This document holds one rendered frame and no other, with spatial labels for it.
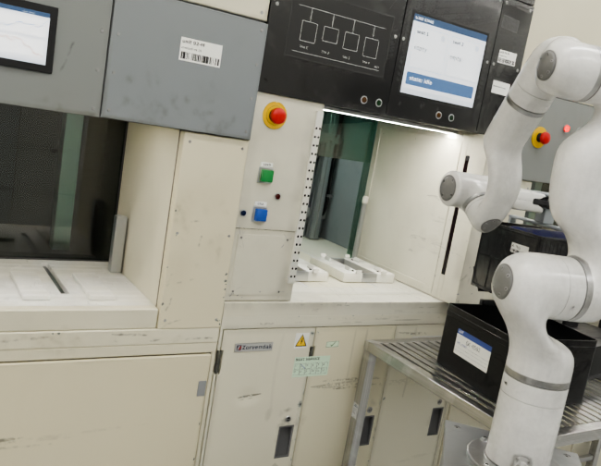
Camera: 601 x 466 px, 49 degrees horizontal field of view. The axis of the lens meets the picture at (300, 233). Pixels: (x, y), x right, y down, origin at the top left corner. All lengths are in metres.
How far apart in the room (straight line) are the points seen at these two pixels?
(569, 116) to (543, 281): 1.21
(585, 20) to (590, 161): 1.20
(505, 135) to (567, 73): 0.30
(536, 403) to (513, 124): 0.57
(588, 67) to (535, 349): 0.50
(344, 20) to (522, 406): 1.01
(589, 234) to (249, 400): 1.00
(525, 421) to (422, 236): 1.02
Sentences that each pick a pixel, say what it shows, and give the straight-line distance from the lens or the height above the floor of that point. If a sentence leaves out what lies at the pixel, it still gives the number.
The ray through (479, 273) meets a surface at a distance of 1.81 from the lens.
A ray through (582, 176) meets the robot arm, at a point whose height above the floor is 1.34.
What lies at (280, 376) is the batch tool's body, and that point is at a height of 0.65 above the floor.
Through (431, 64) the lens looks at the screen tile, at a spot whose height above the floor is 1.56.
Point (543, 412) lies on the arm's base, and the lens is 1.32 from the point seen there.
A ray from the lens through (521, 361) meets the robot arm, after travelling 1.30.
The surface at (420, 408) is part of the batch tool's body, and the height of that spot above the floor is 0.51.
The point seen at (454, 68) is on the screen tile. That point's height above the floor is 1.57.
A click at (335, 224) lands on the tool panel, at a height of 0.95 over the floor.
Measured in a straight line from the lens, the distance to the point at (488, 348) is 1.72.
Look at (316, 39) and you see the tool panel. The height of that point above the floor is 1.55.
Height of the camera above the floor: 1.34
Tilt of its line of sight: 9 degrees down
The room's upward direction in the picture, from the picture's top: 10 degrees clockwise
